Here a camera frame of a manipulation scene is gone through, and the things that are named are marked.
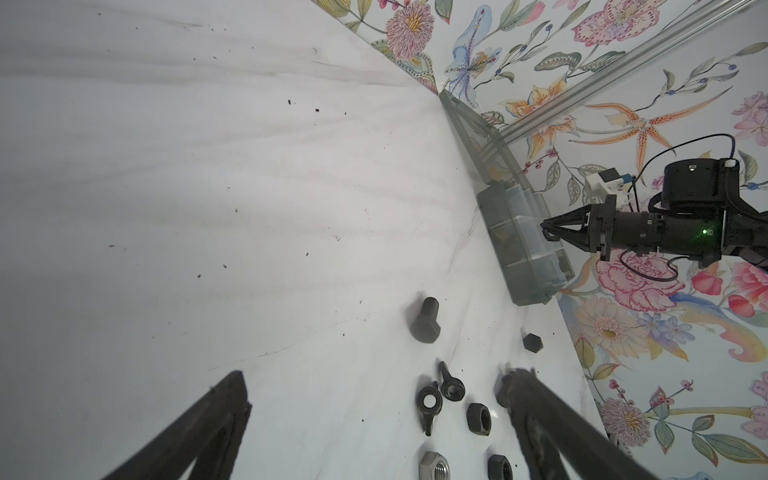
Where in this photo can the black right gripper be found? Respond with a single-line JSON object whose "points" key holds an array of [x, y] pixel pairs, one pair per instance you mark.
{"points": [[699, 215]]}

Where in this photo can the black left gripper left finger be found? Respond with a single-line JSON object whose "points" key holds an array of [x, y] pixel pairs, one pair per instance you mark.
{"points": [[202, 443]]}

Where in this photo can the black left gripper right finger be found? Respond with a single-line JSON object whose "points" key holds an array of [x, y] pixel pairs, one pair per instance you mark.
{"points": [[552, 435]]}

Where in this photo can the black hex nut lower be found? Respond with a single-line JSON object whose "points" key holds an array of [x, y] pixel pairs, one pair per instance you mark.
{"points": [[499, 468]]}

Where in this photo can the black hex nut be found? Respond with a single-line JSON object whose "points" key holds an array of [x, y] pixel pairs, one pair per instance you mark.
{"points": [[479, 419], [499, 468]]}

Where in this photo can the grey plastic organizer box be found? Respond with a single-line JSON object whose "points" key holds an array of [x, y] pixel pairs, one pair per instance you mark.
{"points": [[534, 269]]}

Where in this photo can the black bolt right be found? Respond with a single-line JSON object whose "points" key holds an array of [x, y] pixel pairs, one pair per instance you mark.
{"points": [[532, 343]]}

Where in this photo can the black wing nut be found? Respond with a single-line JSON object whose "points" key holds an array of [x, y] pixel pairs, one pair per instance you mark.
{"points": [[452, 388], [429, 403]]}

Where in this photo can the silver hex nut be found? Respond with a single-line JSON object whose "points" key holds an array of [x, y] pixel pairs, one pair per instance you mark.
{"points": [[434, 466]]}

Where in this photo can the black hex bolt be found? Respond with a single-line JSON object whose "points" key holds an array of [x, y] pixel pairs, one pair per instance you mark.
{"points": [[425, 328]]}

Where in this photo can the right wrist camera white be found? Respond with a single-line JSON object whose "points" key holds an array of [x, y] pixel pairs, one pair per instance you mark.
{"points": [[607, 183]]}

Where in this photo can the aluminium corner post right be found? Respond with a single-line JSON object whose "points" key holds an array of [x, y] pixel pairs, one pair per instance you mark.
{"points": [[678, 33]]}

